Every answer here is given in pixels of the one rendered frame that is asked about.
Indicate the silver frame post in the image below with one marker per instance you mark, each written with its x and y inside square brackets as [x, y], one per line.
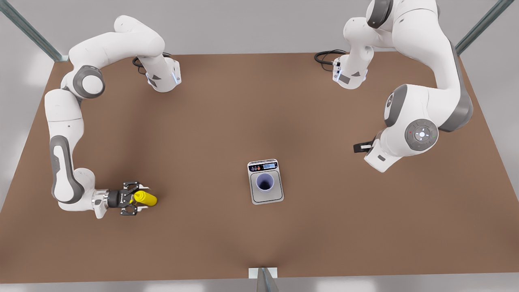
[265, 280]
[482, 26]
[30, 30]

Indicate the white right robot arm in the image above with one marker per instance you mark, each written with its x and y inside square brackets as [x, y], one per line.
[65, 121]

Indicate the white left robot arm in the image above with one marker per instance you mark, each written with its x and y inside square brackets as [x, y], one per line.
[429, 81]

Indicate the pale blue cup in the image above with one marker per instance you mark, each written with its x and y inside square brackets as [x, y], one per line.
[265, 183]

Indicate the yellow sauce bottle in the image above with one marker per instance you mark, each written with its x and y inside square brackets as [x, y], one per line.
[146, 198]

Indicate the silver digital kitchen scale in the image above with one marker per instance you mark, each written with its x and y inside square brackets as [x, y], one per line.
[265, 194]

